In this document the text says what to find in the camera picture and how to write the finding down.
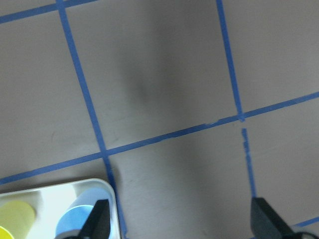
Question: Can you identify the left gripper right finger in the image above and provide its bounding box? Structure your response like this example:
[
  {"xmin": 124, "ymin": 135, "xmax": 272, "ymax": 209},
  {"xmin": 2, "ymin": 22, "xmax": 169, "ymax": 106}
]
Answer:
[{"xmin": 250, "ymin": 197, "xmax": 303, "ymax": 239}]

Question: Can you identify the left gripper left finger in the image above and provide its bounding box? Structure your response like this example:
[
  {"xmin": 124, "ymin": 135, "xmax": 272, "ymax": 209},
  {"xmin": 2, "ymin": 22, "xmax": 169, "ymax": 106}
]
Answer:
[{"xmin": 77, "ymin": 199, "xmax": 111, "ymax": 239}]

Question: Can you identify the pale blue cup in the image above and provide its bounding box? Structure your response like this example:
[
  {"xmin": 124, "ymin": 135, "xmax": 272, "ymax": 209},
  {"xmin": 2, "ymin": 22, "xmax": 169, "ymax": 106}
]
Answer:
[{"xmin": 55, "ymin": 187, "xmax": 109, "ymax": 236}]

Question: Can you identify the yellow cup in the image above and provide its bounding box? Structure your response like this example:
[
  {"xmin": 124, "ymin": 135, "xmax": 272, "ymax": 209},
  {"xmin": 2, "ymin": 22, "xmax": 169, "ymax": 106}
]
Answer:
[{"xmin": 0, "ymin": 201, "xmax": 36, "ymax": 239}]

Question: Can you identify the cream plastic tray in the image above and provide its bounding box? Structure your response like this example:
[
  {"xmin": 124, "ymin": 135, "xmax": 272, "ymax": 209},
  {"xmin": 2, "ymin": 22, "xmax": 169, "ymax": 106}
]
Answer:
[{"xmin": 0, "ymin": 178, "xmax": 121, "ymax": 239}]

